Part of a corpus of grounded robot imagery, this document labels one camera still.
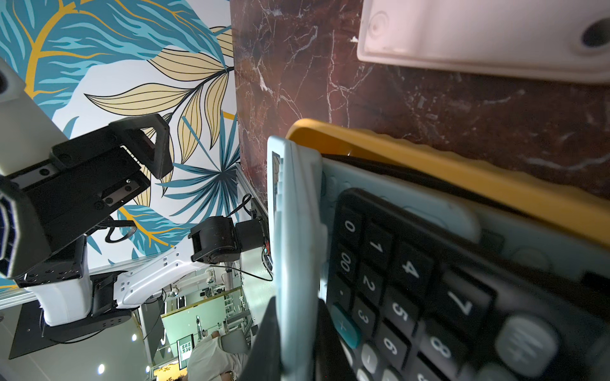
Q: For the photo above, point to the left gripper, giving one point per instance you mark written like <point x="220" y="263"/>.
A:
<point x="49" y="205"/>

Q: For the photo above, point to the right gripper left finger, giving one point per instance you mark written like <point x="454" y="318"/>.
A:
<point x="264" y="360"/>

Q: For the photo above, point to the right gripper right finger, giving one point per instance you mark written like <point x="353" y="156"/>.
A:
<point x="330" y="361"/>

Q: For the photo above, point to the black calculator face down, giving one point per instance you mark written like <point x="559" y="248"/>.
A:
<point x="413" y="301"/>

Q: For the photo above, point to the light blue calculator face down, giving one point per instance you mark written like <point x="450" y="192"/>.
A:
<point x="298" y="246"/>

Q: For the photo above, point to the light blue calculator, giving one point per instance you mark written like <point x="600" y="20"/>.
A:
<point x="499" y="229"/>

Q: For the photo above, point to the yellow plastic tray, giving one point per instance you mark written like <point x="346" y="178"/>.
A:
<point x="568" y="208"/>

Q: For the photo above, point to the pink calculator face down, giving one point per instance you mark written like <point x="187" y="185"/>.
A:
<point x="564" y="41"/>

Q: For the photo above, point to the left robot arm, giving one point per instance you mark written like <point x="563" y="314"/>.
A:
<point x="75" y="304"/>

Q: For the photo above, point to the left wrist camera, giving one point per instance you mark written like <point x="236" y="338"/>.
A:
<point x="27" y="133"/>

